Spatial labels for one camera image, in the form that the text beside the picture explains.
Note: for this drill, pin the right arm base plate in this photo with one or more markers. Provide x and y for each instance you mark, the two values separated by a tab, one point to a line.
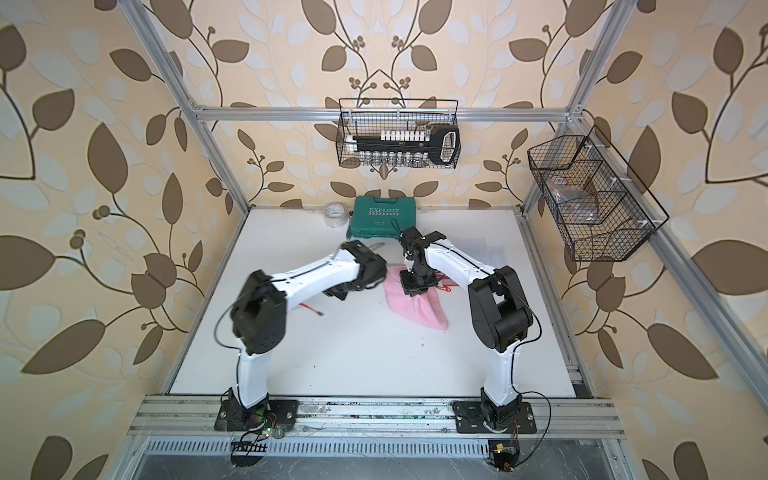
484	417

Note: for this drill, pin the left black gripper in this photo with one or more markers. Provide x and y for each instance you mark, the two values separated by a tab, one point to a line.
332	294

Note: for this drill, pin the clear plastic bag in basket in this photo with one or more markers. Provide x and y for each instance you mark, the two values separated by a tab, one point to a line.
575	205

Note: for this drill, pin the black wire basket right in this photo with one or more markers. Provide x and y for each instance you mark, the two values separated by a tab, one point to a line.
601	206

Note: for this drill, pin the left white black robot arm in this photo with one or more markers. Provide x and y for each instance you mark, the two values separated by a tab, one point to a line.
259	314

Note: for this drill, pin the black wire basket centre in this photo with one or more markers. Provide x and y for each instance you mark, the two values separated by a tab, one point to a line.
369	115

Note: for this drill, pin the clear tape roll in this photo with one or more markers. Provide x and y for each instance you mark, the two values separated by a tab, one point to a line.
336	215

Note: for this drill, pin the green plastic tool case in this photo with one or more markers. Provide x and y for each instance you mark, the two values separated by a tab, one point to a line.
381	217

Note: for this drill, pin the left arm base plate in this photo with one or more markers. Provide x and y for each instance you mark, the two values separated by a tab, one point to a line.
268	414

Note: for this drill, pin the black socket holder rail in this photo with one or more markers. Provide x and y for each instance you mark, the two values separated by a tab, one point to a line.
436	145

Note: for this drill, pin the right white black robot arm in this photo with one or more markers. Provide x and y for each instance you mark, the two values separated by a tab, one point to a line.
499	312

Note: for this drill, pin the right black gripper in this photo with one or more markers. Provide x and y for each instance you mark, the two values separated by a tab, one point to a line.
410	287

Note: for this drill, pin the pink microfiber cloth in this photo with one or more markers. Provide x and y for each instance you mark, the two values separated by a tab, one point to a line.
424	309

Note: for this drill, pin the black wire basket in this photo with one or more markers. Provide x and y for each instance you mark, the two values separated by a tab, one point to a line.
601	206
369	115

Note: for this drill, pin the clear mesh document bag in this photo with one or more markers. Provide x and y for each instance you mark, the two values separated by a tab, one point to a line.
474	255

